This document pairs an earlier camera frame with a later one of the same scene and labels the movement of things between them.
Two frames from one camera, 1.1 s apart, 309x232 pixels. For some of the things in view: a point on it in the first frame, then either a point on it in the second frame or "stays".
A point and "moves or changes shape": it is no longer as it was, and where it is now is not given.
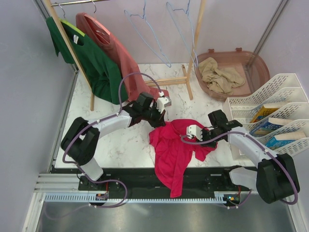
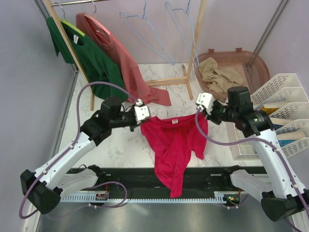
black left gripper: (159, 122) -> (132, 127)
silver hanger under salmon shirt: (95, 7) stays
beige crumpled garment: (223, 79) stays
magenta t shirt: (173, 156) moves or changes shape
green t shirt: (101, 70) stays
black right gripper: (211, 145) -> (211, 117)
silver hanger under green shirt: (64, 13) stays
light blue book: (281, 140) stays
